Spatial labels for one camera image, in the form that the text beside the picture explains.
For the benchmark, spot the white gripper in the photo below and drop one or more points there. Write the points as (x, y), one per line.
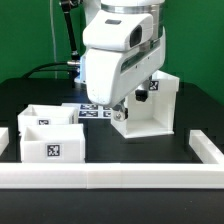
(110, 78)

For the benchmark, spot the white drawer cabinet frame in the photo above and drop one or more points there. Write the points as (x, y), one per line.
(153, 117)

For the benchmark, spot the white front drawer box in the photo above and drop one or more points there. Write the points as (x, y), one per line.
(53, 144)

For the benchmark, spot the white drawer box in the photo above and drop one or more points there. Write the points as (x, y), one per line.
(53, 144)
(47, 115)

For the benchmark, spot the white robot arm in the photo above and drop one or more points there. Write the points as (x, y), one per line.
(125, 45)

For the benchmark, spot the white rear drawer box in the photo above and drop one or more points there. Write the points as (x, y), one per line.
(47, 115)

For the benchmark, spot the white marker tag sheet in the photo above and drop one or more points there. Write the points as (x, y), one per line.
(90, 111)

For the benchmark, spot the white U-shaped border rail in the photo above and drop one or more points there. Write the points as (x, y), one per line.
(209, 173)

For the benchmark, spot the black camera stand pole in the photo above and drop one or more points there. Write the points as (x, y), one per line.
(67, 6)

